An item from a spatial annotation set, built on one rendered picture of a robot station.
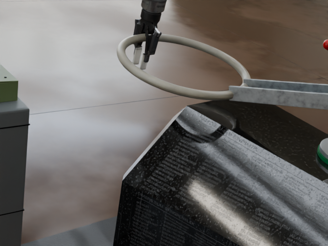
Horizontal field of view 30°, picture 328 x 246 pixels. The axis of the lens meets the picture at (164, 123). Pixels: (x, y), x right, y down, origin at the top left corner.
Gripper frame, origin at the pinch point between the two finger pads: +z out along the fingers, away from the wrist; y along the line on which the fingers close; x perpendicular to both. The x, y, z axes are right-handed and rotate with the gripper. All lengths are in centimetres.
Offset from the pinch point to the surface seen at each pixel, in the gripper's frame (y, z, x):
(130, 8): -308, 116, 266
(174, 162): 46, 14, -19
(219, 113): 43.7, 0.0, 0.6
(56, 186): -45, 94, 6
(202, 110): 39.0, 0.6, -3.4
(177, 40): 5.4, -9.2, 11.7
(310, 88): 64, -19, 16
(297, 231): 94, 7, -16
